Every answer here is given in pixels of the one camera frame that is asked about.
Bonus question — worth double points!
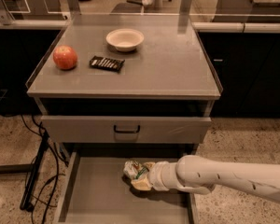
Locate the white paper bowl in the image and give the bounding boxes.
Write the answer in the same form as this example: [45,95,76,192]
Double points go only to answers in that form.
[106,29,144,52]

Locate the grey drawer cabinet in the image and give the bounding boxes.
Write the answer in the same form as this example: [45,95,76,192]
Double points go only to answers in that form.
[28,14,221,154]

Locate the open grey middle drawer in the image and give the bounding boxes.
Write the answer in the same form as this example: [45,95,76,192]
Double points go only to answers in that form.
[53,150,199,224]

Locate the silver green 7up can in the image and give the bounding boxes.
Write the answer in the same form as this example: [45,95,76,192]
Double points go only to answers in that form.
[123,160,148,180]

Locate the dark snack bar packet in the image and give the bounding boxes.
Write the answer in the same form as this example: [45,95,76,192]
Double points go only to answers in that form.
[89,56,125,73]

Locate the black metal stand leg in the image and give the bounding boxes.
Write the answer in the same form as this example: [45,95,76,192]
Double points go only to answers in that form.
[0,132,49,211]

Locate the closed grey top drawer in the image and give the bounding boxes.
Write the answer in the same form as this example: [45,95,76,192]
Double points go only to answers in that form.
[41,116,211,144]

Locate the white horizontal rail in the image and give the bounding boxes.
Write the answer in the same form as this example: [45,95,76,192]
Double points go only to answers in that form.
[0,18,280,34]

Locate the black floor cables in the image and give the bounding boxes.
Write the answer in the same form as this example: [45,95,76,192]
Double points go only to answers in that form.
[20,114,69,224]

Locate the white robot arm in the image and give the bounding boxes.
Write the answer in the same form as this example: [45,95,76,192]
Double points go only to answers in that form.
[123,155,280,203]

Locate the red apple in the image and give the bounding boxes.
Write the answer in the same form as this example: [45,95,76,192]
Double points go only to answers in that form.
[53,45,77,70]

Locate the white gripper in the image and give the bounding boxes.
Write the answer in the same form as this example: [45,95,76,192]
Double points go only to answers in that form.
[131,161,179,191]

